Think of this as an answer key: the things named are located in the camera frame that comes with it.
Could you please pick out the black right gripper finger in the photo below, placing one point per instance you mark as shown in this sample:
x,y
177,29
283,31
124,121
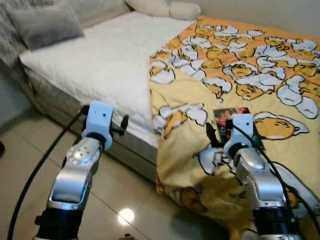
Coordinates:
x,y
226,126
210,132

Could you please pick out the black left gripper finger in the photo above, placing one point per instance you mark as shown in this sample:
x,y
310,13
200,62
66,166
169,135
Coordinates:
x,y
124,124

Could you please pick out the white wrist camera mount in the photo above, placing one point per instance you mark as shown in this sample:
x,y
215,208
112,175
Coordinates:
x,y
98,120
240,132

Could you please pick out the grey printed headboard cushion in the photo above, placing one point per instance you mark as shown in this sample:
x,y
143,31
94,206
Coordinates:
x,y
10,47

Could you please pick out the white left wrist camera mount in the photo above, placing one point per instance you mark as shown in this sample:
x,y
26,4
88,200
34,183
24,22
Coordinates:
x,y
98,120

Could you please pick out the beige bolster pillow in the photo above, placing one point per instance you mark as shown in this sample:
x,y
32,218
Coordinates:
x,y
165,7

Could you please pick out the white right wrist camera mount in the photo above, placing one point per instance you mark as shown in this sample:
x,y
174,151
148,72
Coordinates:
x,y
240,132

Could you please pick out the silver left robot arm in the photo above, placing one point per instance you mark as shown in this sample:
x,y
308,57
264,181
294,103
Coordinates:
x,y
72,180

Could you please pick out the grey bed base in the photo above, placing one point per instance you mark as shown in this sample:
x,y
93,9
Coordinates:
x,y
75,107

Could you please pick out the dark red green book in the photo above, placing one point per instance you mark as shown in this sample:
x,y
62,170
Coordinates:
x,y
225,116

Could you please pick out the yellow cartoon print blanket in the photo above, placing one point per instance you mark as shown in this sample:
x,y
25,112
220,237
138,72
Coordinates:
x,y
260,80

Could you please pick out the dark robot foot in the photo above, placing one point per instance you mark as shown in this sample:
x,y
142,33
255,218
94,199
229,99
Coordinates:
x,y
126,237

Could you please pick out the white quilted mattress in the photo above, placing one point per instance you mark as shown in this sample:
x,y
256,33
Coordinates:
x,y
110,65

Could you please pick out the grey pillow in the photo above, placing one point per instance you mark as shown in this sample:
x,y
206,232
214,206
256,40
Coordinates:
x,y
45,26

